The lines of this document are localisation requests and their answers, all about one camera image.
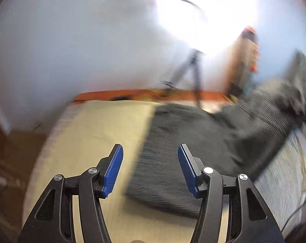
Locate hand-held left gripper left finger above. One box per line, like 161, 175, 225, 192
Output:
18, 144, 124, 243

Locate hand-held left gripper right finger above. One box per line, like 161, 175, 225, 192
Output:
178, 144, 286, 243

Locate dark grey ribbed pants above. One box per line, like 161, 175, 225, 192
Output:
125, 77, 306, 218

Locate beige bed mattress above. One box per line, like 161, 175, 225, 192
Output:
22, 101, 306, 243

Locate black tripod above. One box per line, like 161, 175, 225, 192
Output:
160, 48, 204, 108

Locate orange and brown shelf rack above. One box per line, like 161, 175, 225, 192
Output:
228, 26, 260, 97

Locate orange bed frame edge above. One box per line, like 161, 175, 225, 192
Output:
71, 88, 236, 104

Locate black cable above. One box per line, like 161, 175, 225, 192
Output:
281, 199, 306, 232

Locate bright ring light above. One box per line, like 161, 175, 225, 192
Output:
154, 0, 260, 56

